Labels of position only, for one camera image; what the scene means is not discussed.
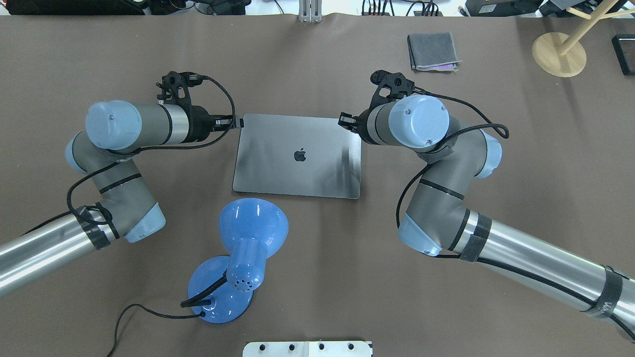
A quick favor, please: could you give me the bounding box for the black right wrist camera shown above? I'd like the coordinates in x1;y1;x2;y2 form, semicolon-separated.
368;70;426;110

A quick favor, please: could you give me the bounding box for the wooden round stand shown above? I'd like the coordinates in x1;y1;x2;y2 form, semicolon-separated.
531;0;635;78

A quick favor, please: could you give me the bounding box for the folded grey cloth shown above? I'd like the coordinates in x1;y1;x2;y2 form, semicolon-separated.
407;32;460;72

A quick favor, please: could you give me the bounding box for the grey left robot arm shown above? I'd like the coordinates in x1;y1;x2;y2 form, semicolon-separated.
1;100;243;297

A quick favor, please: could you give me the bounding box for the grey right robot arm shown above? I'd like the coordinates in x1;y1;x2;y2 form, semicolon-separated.
338;95;634;343

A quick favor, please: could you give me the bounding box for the metal post at table edge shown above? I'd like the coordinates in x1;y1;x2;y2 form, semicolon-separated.
298;0;323;23

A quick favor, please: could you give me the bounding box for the black lamp power cable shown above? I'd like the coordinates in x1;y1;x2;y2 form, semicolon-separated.
106;303;206;357

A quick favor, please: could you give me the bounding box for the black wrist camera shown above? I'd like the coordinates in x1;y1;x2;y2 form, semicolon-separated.
156;71;203;108
368;70;426;110

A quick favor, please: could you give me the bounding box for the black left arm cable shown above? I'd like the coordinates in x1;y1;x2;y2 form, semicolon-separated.
20;74;237;236

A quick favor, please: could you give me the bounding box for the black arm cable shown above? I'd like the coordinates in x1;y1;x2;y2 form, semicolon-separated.
20;74;237;236
395;88;635;343

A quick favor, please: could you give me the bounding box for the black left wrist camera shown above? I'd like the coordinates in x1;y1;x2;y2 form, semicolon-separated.
156;71;203;108

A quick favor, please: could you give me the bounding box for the grey laptop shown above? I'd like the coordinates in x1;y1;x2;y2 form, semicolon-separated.
232;114;362;199

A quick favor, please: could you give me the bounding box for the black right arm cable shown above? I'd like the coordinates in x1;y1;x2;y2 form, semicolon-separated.
395;88;635;343

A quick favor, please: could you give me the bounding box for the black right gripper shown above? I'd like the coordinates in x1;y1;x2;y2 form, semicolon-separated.
338;109;379;145

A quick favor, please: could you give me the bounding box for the black tray at edge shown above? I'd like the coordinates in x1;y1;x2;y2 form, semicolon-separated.
611;34;635;75

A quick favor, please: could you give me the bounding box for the blue desk lamp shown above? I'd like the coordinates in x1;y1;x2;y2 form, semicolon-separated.
181;197;289;324

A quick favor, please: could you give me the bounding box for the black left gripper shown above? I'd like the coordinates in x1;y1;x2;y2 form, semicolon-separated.
187;106;245;143

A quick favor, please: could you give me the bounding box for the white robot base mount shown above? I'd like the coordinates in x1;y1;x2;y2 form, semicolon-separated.
242;341;374;357

